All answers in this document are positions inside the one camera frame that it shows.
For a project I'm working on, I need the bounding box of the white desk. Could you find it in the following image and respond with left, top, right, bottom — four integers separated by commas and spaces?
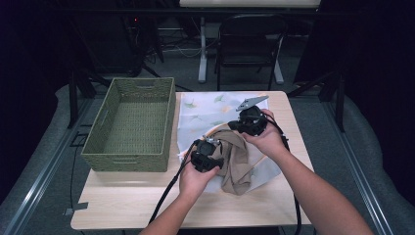
178, 0, 324, 85

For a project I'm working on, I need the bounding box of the person's right hand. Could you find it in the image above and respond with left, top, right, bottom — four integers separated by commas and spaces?
240, 109, 290, 160

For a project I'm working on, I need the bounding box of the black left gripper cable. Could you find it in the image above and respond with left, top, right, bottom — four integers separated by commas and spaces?
148, 139, 201, 226

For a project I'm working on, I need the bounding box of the person's left hand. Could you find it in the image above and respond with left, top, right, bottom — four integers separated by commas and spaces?
178, 156, 221, 201

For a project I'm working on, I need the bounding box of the green woven basket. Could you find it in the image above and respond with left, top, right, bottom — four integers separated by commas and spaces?
79, 76, 177, 173

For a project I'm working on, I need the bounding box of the black folding chair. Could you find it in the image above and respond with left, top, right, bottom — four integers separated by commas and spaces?
213, 13, 290, 92

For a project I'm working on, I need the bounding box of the dark equipment with red light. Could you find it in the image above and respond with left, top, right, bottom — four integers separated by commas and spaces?
73, 13, 145, 76

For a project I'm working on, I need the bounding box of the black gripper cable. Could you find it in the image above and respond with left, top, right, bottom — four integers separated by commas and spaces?
260, 112, 301, 235
148, 139, 201, 226

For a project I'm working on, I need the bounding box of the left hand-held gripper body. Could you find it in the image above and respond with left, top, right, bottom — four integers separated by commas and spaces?
190, 134, 223, 173

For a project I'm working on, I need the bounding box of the black metal stand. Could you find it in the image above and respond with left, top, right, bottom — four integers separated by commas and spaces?
287, 65, 347, 133
66, 19, 112, 130

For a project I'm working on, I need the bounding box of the beige garment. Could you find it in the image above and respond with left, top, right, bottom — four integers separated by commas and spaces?
207, 128, 259, 197

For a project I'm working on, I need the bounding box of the thin black floor cable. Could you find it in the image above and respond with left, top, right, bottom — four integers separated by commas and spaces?
69, 122, 94, 211

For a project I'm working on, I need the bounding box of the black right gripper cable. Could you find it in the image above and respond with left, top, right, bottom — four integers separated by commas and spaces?
260, 112, 301, 235

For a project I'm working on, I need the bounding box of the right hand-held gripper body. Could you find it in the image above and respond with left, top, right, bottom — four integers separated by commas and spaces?
235, 94, 270, 137

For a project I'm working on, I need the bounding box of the white floor cable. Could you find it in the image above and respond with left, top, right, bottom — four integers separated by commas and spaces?
160, 38, 218, 59

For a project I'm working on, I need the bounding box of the grey tape strip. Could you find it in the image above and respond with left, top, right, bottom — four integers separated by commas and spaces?
63, 202, 89, 216

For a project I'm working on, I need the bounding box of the metal floor rail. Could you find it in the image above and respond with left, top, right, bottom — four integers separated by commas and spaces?
2, 97, 96, 235
321, 100, 394, 235

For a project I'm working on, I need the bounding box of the leaf print mesh laundry bag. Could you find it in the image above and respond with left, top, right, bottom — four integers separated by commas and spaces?
176, 92, 283, 194

